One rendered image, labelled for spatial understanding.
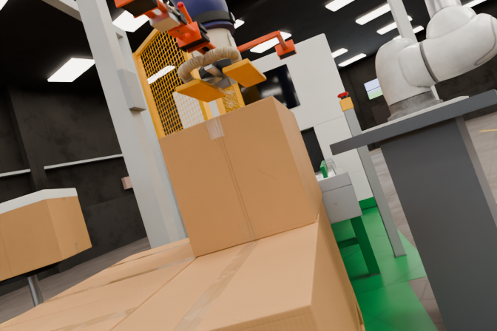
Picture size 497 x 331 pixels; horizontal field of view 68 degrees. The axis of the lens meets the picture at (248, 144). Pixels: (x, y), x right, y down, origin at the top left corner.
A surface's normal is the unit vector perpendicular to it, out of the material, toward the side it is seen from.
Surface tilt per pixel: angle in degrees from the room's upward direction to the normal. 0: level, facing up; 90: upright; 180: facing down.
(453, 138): 90
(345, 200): 90
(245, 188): 90
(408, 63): 84
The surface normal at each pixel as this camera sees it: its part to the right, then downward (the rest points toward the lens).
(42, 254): 0.03, -0.10
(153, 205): -0.20, -0.01
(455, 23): -0.65, -0.33
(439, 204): -0.56, 0.11
